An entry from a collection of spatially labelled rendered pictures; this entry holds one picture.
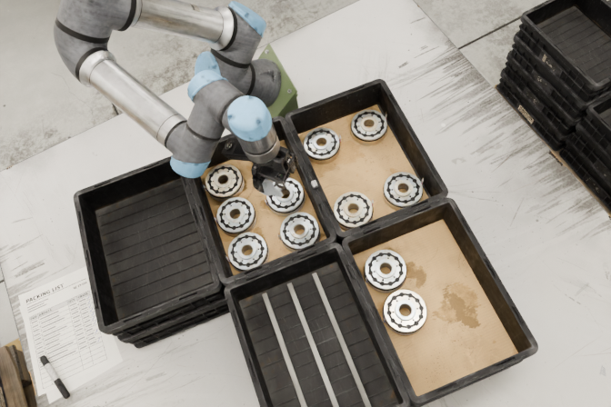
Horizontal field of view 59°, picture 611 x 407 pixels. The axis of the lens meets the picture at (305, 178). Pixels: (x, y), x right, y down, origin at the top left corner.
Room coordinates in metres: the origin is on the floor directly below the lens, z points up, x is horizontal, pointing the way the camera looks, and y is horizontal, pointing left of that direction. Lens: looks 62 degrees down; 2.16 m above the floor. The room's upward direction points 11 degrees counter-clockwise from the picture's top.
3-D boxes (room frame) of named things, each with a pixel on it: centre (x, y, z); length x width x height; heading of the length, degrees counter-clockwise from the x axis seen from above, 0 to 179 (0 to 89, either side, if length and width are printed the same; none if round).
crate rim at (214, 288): (0.57, 0.43, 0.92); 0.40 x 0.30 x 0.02; 11
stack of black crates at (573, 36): (1.17, -1.10, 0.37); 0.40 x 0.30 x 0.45; 18
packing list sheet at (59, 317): (0.45, 0.74, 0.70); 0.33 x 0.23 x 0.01; 18
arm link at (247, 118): (0.59, 0.08, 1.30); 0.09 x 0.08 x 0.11; 36
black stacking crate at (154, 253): (0.57, 0.43, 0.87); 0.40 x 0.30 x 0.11; 11
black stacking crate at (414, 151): (0.69, -0.16, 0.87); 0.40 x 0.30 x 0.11; 11
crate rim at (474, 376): (0.29, -0.24, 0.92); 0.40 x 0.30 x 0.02; 11
